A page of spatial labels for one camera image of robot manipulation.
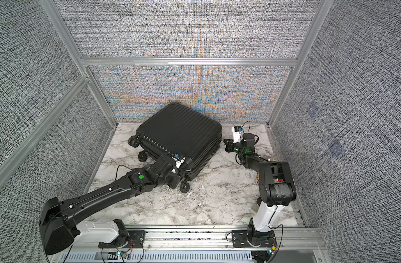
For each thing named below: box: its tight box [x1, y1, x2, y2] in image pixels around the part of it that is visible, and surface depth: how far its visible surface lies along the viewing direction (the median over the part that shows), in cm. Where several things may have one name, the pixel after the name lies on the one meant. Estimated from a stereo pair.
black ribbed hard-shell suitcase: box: [128, 102, 222, 194], surface depth 90 cm
